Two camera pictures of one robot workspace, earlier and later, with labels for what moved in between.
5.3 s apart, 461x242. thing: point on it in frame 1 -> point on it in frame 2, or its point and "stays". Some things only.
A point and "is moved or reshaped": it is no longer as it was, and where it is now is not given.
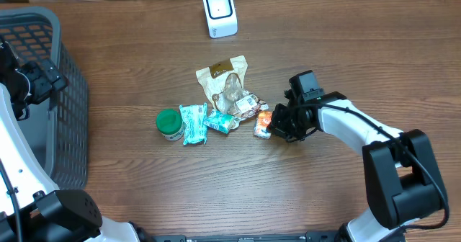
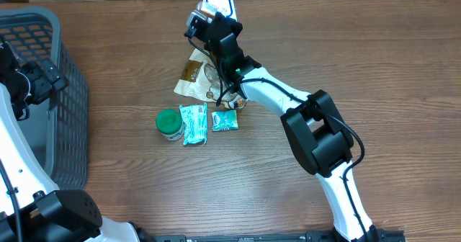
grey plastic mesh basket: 58,124 stays
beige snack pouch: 224,83 is moved or reshaped
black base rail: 322,236 stays
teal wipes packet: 195,122 stays
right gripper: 279,125 -> 236,26
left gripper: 44,86 stays
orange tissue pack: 261,128 -> 208,8
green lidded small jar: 170,124 stays
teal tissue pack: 220,121 is moved or reshaped
